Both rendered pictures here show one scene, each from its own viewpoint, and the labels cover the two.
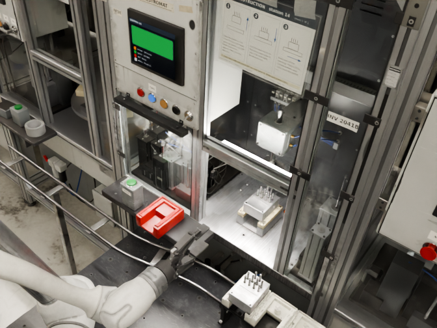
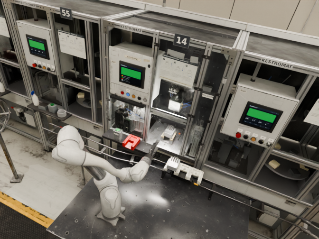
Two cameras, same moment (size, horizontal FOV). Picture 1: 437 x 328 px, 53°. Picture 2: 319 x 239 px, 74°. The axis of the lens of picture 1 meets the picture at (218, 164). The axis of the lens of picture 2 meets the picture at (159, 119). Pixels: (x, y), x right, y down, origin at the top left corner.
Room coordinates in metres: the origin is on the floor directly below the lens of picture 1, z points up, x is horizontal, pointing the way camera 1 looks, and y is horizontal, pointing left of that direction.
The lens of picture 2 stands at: (-0.33, 0.49, 2.42)
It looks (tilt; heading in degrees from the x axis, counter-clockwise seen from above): 35 degrees down; 342
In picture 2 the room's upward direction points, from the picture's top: 9 degrees clockwise
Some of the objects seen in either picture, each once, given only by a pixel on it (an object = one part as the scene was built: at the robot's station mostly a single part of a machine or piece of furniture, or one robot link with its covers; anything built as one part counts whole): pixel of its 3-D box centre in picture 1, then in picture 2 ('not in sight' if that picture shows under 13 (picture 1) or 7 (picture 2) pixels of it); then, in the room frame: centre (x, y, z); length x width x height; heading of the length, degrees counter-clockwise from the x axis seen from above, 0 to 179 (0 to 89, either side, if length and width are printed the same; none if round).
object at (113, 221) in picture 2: not in sight; (113, 212); (0.67, 0.44, 0.71); 0.22 x 0.18 x 0.06; 54
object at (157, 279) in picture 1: (153, 282); (145, 162); (0.82, 0.17, 1.12); 0.09 x 0.06 x 0.09; 54
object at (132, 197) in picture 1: (133, 192); (118, 133); (1.38, 0.35, 0.97); 0.08 x 0.08 x 0.12; 54
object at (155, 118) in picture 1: (150, 112); (127, 100); (1.40, 0.27, 1.37); 0.36 x 0.04 x 0.04; 54
